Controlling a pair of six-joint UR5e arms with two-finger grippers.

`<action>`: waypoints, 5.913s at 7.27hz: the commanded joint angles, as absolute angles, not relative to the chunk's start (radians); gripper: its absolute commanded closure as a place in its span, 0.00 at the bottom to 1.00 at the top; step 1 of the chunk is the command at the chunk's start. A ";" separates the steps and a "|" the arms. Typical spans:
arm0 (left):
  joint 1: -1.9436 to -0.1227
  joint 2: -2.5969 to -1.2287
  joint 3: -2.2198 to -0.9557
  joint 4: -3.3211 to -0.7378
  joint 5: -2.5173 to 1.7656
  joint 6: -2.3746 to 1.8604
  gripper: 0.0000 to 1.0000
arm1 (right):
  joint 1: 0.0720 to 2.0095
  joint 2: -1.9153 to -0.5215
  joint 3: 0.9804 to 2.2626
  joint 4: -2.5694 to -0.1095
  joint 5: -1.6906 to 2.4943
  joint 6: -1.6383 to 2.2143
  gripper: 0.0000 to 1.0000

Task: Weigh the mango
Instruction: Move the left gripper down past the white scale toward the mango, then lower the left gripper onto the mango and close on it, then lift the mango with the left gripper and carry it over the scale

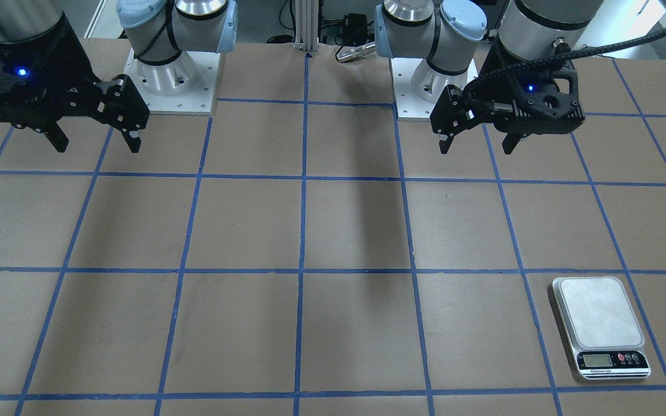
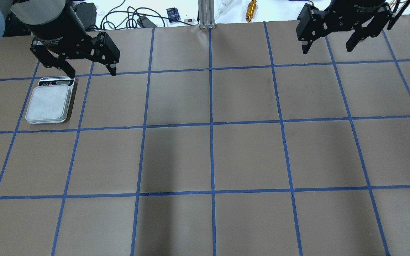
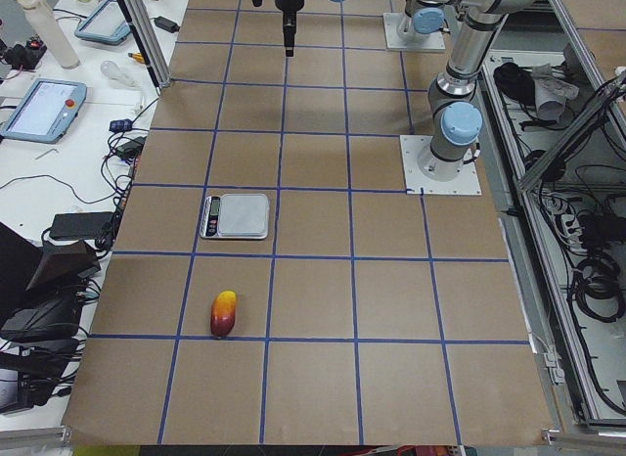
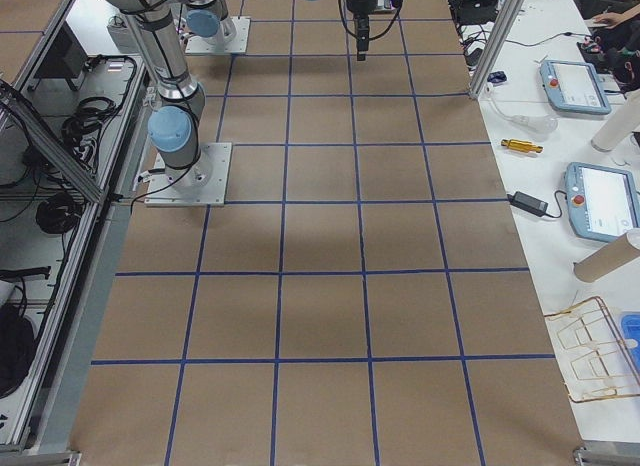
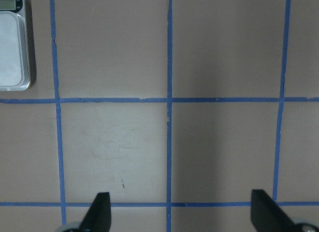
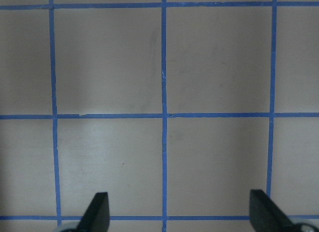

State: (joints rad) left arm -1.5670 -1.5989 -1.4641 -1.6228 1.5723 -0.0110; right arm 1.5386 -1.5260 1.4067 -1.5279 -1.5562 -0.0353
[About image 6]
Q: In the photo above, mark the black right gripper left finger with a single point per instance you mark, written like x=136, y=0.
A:
x=97, y=216

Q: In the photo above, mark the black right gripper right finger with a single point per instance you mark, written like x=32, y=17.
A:
x=266, y=216

